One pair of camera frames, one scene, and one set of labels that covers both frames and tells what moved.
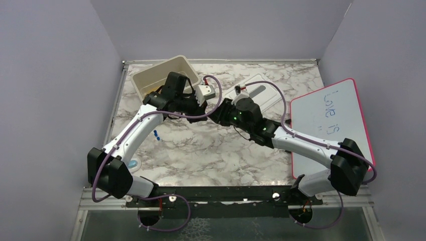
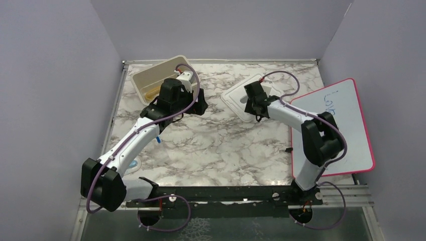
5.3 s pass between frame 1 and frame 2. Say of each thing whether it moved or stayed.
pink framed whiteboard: stayed
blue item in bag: stayed
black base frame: stayed
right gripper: moved
